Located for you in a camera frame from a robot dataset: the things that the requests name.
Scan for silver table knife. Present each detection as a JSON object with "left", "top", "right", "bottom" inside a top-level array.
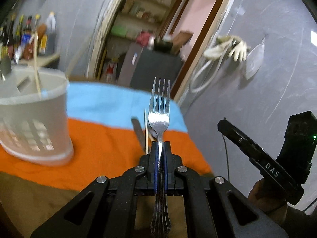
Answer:
[{"left": 131, "top": 117, "right": 148, "bottom": 154}]

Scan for wooden chopstick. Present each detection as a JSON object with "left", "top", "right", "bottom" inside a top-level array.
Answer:
[
  {"left": 144, "top": 109, "right": 149, "bottom": 154},
  {"left": 33, "top": 31, "right": 41, "bottom": 97}
]

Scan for silver fork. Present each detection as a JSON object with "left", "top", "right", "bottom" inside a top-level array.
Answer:
[{"left": 148, "top": 79, "right": 171, "bottom": 237}]

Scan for right hand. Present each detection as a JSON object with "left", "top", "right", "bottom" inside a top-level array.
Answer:
[{"left": 248, "top": 179, "right": 288, "bottom": 225}]

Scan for striped blue orange brown cloth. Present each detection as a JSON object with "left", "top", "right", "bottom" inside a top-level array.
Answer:
[{"left": 1, "top": 82, "right": 212, "bottom": 237}]

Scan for white plastic utensil holder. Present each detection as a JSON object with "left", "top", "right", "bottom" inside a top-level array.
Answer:
[{"left": 1, "top": 66, "right": 74, "bottom": 165}]

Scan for clear hanging plastic bag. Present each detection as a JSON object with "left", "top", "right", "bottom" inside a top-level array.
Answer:
[{"left": 244, "top": 36, "right": 266, "bottom": 80}]

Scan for white rubber gloves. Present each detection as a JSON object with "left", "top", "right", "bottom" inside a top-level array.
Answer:
[{"left": 203, "top": 36, "right": 250, "bottom": 62}]

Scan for grey cabinet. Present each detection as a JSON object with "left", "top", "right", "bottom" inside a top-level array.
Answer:
[{"left": 117, "top": 43, "right": 183, "bottom": 92}]

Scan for black bowl on cabinet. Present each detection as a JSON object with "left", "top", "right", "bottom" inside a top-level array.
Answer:
[{"left": 153, "top": 38, "right": 173, "bottom": 54}]

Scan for green box on shelf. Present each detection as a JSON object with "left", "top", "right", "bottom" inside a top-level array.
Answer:
[{"left": 111, "top": 25, "right": 127, "bottom": 38}]

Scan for clear cooking oil bottle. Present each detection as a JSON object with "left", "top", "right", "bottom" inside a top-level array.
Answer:
[{"left": 46, "top": 11, "right": 56, "bottom": 33}]

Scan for dark sauce bottle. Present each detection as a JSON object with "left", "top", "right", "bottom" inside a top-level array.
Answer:
[{"left": 7, "top": 13, "right": 16, "bottom": 59}]

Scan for white hose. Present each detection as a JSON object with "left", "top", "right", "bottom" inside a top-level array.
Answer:
[{"left": 189, "top": 47, "right": 230, "bottom": 94}]

